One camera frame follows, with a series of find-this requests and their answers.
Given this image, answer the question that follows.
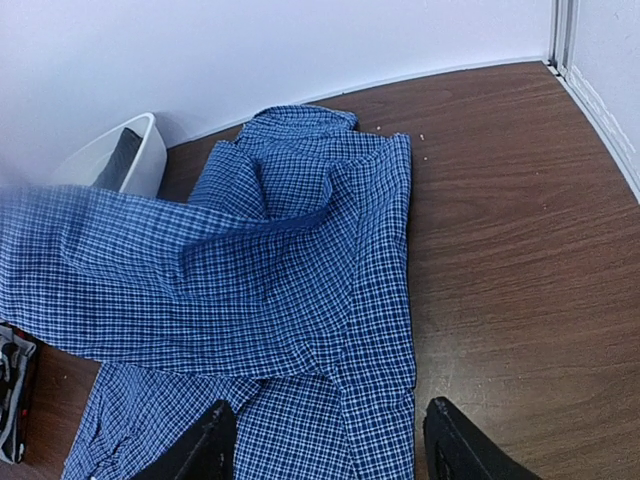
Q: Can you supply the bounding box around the white plastic tub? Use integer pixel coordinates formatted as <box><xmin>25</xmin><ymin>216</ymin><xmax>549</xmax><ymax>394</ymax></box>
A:
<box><xmin>48</xmin><ymin>113</ymin><xmax>167</xmax><ymax>198</ymax></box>

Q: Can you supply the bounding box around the black white plaid folded shirt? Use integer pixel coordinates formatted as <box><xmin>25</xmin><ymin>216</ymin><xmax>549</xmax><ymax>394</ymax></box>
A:
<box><xmin>1</xmin><ymin>322</ymin><xmax>39</xmax><ymax>465</ymax></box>

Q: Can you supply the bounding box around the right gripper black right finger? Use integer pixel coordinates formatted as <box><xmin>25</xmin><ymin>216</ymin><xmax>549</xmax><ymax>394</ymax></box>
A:
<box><xmin>423</xmin><ymin>397</ymin><xmax>540</xmax><ymax>480</ymax></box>

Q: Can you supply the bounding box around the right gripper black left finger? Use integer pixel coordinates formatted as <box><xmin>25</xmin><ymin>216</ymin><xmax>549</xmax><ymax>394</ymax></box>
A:
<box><xmin>142</xmin><ymin>400</ymin><xmax>236</xmax><ymax>480</ymax></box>

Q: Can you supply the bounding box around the black patterned shirt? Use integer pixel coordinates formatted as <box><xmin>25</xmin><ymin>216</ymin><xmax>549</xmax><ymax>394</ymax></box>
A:
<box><xmin>93</xmin><ymin>128</ymin><xmax>142</xmax><ymax>191</ymax></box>

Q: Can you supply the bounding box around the blue checked long sleeve shirt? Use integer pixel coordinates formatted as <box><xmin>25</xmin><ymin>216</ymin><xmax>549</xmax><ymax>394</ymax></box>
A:
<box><xmin>1</xmin><ymin>106</ymin><xmax>416</xmax><ymax>479</ymax></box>

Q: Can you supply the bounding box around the right aluminium frame post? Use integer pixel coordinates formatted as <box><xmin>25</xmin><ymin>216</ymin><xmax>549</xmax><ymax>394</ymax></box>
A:
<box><xmin>547</xmin><ymin>1</ymin><xmax>639</xmax><ymax>196</ymax></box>

